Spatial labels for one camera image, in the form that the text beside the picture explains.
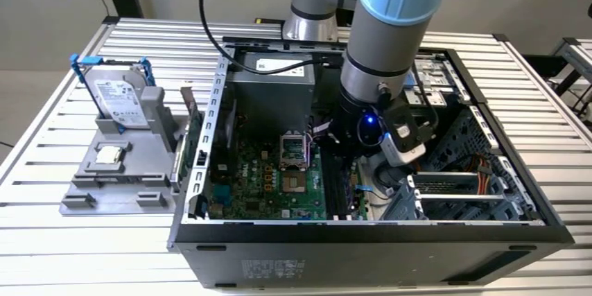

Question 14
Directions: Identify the black RAM slot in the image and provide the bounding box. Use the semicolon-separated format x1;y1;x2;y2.
321;155;341;221

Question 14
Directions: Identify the metal socket cover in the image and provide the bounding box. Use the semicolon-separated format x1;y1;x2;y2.
280;131;309;168

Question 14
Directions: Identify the grey power supply unit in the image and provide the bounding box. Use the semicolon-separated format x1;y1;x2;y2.
225;51;318;137

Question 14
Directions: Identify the CPU socket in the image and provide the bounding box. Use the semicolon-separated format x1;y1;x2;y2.
280;167;309;195

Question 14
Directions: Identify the metal drive bay cage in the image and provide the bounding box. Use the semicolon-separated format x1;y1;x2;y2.
400;51;458;112

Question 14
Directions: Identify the metal disk bay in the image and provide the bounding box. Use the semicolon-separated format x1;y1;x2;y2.
382;171;540;223

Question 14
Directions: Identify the green motherboard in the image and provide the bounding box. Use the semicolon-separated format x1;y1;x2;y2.
206;134;370;220

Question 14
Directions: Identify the blue expansion slot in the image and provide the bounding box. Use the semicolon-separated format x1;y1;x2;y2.
213;184;232;205

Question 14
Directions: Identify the graphics card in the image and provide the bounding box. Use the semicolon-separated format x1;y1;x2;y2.
169;85;205;195

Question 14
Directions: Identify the black open PC case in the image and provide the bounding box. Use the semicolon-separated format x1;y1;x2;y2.
165;34;574;290

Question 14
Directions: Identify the case label sticker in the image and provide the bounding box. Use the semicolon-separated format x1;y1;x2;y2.
240;257;306;279

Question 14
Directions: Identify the grey parts rack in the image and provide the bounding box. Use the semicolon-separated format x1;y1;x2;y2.
58;86;204;217

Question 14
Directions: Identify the neighbouring metal slat table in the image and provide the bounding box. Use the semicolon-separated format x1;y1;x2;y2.
548;37;592;120

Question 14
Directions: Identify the hard disk in blue carrier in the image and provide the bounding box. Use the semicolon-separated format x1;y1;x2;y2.
68;53;156;134

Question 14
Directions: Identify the silver CPU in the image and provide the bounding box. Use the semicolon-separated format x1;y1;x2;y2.
94;146;122;165

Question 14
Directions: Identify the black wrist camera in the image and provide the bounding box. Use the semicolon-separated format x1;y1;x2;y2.
385;100;438;153

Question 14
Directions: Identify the locking lever wire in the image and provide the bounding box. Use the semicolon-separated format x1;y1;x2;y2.
302;134;318;171

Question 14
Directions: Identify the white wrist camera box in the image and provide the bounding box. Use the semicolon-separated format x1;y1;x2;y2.
378;132;426;167

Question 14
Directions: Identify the black wire loop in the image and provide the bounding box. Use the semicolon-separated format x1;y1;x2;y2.
373;164;412;200

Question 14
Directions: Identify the orange wire bundle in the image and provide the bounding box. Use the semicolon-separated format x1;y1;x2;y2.
461;153;490;196

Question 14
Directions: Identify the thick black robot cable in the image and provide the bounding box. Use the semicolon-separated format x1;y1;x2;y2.
197;0;345;75

